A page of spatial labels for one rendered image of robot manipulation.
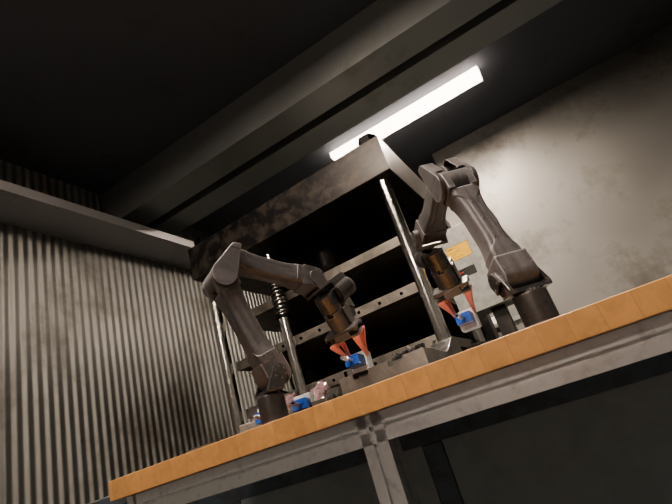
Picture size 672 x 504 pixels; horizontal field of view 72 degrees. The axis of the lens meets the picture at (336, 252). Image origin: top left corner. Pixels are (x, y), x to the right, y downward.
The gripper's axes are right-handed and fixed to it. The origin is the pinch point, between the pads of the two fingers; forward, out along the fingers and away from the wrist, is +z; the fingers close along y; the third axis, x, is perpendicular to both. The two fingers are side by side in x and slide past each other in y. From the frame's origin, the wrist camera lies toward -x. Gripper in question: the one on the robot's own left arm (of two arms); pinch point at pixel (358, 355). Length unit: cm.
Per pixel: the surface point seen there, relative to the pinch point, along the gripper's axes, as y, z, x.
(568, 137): -107, 12, -295
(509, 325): -29, 43, -79
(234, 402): 109, 24, -71
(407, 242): -6, -7, -88
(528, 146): -80, 4, -299
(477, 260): -29, 14, -90
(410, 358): -14.7, 4.1, 4.8
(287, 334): 69, 7, -83
